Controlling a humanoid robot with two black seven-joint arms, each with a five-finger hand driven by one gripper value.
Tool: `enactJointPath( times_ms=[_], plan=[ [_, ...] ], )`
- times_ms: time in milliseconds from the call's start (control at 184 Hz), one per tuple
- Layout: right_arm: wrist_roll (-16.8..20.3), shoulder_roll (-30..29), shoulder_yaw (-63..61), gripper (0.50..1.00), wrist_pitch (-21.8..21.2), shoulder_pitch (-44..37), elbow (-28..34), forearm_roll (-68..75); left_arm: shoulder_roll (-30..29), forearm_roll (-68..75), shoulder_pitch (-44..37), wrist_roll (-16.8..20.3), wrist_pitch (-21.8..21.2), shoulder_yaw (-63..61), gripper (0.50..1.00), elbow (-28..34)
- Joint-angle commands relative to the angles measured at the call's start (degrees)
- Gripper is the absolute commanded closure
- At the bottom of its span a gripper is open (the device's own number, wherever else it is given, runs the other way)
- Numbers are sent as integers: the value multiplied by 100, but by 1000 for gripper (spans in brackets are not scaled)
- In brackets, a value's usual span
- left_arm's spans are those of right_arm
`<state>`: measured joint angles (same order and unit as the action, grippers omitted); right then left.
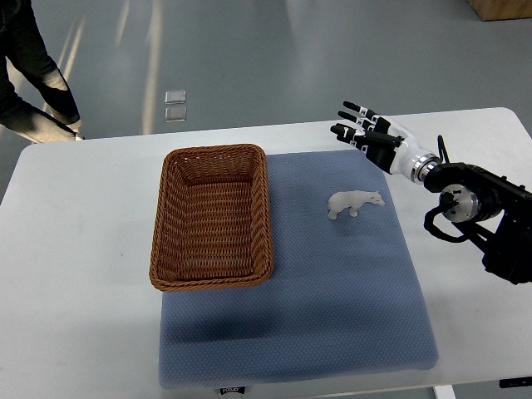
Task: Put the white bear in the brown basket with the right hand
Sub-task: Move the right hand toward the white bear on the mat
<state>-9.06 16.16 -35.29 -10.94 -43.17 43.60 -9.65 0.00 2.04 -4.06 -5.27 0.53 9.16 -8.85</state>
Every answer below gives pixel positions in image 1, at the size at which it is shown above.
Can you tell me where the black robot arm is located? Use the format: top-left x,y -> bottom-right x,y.
423,136 -> 531,284

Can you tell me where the blue textured mat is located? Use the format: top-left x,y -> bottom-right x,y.
159,150 -> 438,389

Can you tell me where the upper clear floor tile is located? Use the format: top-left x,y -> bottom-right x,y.
165,89 -> 186,104

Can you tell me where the person in dark clothes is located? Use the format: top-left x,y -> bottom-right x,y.
1,1 -> 84,144

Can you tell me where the black table control panel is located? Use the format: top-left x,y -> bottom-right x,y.
499,377 -> 532,389

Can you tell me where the white toy bear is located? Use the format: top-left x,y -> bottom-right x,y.
328,190 -> 386,220

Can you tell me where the lower clear floor tile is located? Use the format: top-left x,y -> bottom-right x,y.
165,106 -> 187,123

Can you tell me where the brown wicker basket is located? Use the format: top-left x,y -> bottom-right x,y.
149,144 -> 274,292

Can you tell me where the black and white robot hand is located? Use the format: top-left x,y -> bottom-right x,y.
330,101 -> 441,184

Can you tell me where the brown wooden box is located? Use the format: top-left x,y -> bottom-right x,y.
468,0 -> 531,22

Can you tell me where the clear floor tile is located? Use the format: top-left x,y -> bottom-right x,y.
165,106 -> 187,123
165,89 -> 186,104

